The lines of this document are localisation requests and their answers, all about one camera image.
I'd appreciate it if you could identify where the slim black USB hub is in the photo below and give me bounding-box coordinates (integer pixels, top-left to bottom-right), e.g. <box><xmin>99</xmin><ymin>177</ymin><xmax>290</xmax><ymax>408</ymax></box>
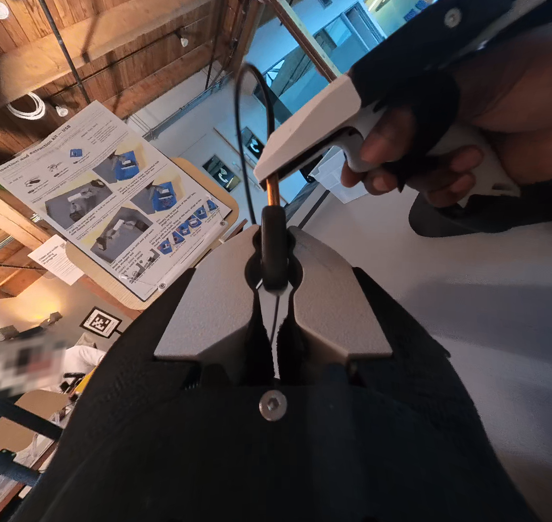
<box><xmin>261</xmin><ymin>205</ymin><xmax>289</xmax><ymax>292</ymax></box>

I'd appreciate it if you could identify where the white coiled ceiling cable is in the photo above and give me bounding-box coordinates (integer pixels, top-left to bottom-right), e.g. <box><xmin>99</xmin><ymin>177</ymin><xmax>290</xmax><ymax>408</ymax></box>
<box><xmin>6</xmin><ymin>92</ymin><xmax>46</xmax><ymax>120</ymax></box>

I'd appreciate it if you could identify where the black quilted wrist rest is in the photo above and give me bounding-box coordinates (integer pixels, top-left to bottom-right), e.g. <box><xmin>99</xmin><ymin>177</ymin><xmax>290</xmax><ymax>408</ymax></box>
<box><xmin>407</xmin><ymin>182</ymin><xmax>552</xmax><ymax>238</ymax></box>

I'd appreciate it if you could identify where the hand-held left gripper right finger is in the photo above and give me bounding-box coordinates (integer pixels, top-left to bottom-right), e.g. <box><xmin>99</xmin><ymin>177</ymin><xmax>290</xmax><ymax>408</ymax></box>
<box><xmin>287</xmin><ymin>227</ymin><xmax>394</xmax><ymax>367</ymax></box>

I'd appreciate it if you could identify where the white phone booth door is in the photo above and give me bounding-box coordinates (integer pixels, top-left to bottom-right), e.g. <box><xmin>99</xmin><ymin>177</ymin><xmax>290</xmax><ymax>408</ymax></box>
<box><xmin>170</xmin><ymin>151</ymin><xmax>259</xmax><ymax>212</ymax></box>
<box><xmin>213</xmin><ymin>123</ymin><xmax>277</xmax><ymax>174</ymax></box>

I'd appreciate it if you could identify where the person's right hand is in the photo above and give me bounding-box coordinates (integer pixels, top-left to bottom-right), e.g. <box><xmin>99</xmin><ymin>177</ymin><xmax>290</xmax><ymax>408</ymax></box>
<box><xmin>341</xmin><ymin>26</ymin><xmax>552</xmax><ymax>208</ymax></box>

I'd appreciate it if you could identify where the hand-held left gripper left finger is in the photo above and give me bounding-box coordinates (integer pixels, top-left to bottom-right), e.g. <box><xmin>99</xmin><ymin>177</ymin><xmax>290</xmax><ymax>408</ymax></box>
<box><xmin>154</xmin><ymin>224</ymin><xmax>264</xmax><ymax>380</ymax></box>

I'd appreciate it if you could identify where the black-white marker tag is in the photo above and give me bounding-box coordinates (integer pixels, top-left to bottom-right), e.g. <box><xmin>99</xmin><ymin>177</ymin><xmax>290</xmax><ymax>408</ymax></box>
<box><xmin>80</xmin><ymin>307</ymin><xmax>121</xmax><ymax>339</ymax></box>

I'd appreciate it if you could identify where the white crumpled bag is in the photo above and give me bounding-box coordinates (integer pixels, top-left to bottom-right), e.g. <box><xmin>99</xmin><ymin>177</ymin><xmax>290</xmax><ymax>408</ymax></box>
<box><xmin>62</xmin><ymin>344</ymin><xmax>106</xmax><ymax>393</ymax></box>

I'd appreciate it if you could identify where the black stand pole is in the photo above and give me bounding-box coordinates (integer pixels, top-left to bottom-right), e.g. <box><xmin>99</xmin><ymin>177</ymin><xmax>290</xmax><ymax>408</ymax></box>
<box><xmin>0</xmin><ymin>397</ymin><xmax>63</xmax><ymax>441</ymax></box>

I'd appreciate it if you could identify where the white paper notice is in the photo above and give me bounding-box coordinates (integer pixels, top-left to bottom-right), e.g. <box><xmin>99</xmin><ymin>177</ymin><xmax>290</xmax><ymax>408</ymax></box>
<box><xmin>28</xmin><ymin>235</ymin><xmax>85</xmax><ymax>286</ymax></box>

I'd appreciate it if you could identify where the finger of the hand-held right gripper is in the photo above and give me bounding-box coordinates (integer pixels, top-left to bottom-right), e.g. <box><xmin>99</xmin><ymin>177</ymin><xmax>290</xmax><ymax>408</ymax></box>
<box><xmin>254</xmin><ymin>74</ymin><xmax>362</xmax><ymax>192</ymax></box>
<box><xmin>279</xmin><ymin>131</ymin><xmax>352</xmax><ymax>183</ymax></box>

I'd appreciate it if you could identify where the orange-plug braided USB cable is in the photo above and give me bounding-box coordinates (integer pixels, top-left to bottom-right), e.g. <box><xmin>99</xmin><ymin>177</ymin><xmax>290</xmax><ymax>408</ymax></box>
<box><xmin>234</xmin><ymin>62</ymin><xmax>281</xmax><ymax>230</ymax></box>

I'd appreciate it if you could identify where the clear plastic bin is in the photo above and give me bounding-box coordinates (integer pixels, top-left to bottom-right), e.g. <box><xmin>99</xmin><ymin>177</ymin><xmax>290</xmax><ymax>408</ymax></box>
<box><xmin>308</xmin><ymin>145</ymin><xmax>371</xmax><ymax>204</ymax></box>

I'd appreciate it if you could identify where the large instruction board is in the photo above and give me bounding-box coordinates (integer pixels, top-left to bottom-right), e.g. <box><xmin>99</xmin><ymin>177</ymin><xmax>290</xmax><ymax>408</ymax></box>
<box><xmin>0</xmin><ymin>100</ymin><xmax>240</xmax><ymax>311</ymax></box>

